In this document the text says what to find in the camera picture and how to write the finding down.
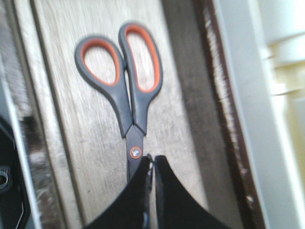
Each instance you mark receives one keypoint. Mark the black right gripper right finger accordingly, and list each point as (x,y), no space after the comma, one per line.
(176,208)

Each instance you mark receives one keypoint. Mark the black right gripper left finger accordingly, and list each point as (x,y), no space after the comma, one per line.
(131,209)

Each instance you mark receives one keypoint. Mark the dark wooden drawer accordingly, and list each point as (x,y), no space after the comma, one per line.
(68,131)

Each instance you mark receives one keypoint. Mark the grey orange scissors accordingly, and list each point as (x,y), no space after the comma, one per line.
(128,99)

